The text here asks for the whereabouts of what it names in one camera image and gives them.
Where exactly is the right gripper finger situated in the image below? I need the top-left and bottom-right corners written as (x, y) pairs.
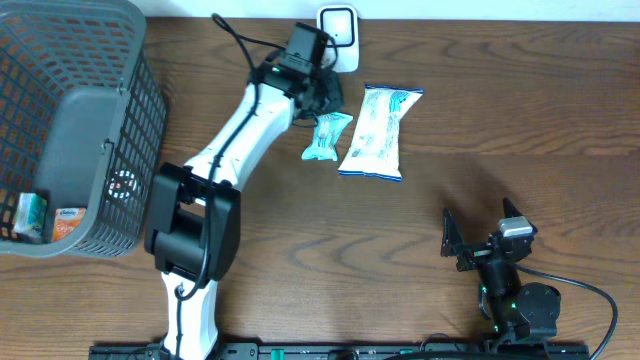
top-left (440, 208), bottom-right (464, 257)
top-left (502, 197), bottom-right (538, 235)

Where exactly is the teal small snack packet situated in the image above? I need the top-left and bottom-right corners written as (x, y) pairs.
top-left (301, 112), bottom-right (353, 162)

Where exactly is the large white snack bag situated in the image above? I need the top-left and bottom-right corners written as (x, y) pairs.
top-left (338, 84), bottom-right (424, 182)

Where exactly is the orange tissue pack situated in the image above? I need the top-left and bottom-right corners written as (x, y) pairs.
top-left (52, 208), bottom-right (86, 242)

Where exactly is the green tissue pack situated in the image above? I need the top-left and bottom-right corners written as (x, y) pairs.
top-left (13, 193), bottom-right (48, 243)

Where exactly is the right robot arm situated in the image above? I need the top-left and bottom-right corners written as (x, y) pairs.
top-left (440, 198), bottom-right (561, 353)

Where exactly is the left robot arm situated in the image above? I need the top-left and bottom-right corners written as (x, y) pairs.
top-left (144, 63), bottom-right (344, 359)

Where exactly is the white barcode scanner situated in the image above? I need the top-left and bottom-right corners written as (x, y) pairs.
top-left (316, 4), bottom-right (360, 73)

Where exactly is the grey plastic mesh basket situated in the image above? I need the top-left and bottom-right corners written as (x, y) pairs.
top-left (1, 0), bottom-right (167, 258)

